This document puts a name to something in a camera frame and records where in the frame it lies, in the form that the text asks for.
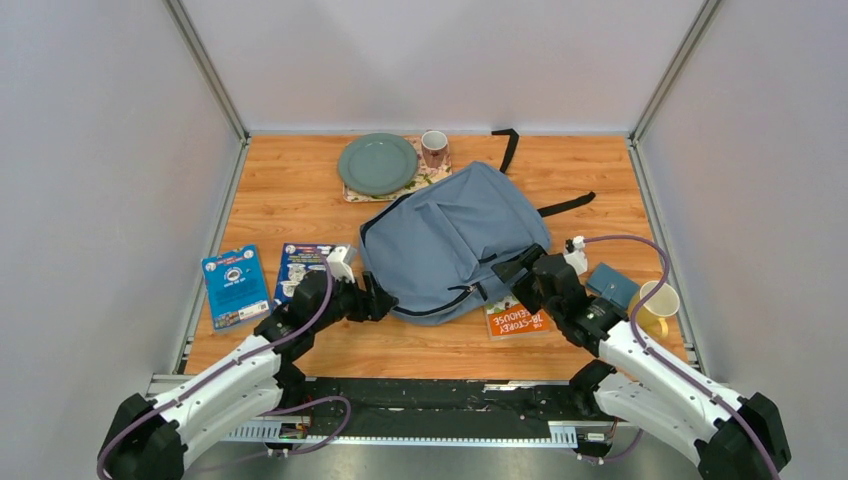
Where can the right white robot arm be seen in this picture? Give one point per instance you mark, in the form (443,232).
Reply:
(633,378)

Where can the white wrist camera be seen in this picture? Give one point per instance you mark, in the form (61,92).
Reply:
(339,262)
(575,256)

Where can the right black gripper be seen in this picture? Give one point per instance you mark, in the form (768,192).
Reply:
(507,270)

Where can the teal wallet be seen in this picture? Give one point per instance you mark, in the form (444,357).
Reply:
(612,285)

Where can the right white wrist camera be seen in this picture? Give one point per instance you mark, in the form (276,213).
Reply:
(575,256)

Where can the floral placemat tray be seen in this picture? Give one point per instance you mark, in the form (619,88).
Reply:
(424,177)

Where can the yellow mug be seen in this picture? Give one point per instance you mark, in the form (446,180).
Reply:
(654,315)

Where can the green ceramic plate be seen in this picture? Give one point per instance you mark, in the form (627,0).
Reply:
(377,164)

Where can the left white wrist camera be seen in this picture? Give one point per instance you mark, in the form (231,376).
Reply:
(339,262)

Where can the dark blue treehouse book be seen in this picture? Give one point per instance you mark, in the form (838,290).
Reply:
(297,260)

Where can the pink patterned mug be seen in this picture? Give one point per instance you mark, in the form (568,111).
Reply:
(434,148)

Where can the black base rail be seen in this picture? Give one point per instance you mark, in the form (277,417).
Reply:
(446,411)

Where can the blue-grey backpack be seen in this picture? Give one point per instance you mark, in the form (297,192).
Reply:
(434,250)

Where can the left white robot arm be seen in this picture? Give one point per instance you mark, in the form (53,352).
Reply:
(160,438)

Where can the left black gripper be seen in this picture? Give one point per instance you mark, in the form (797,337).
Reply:
(373,304)

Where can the orange treehouse book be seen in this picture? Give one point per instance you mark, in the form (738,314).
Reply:
(508,318)

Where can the light blue treehouse book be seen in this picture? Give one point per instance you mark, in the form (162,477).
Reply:
(236,288)

